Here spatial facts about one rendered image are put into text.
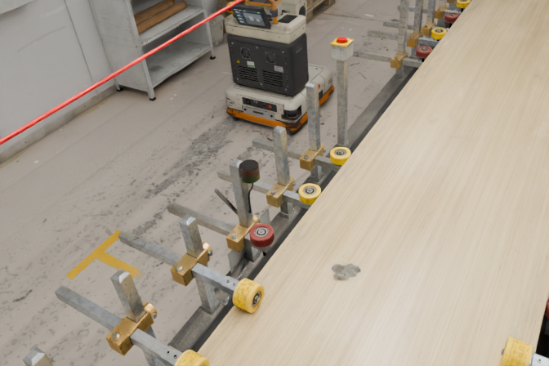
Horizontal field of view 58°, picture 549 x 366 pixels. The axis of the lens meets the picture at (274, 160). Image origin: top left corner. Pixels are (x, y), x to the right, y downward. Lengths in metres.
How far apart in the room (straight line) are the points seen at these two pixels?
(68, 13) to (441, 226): 3.41
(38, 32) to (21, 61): 0.26
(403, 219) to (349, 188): 0.23
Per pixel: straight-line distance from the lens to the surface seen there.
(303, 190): 1.76
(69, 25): 4.33
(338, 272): 1.49
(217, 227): 1.73
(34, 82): 4.21
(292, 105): 3.49
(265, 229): 1.63
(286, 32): 3.32
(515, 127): 2.17
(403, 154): 1.94
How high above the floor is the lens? 2.05
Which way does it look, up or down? 37 degrees down
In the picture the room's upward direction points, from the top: 6 degrees counter-clockwise
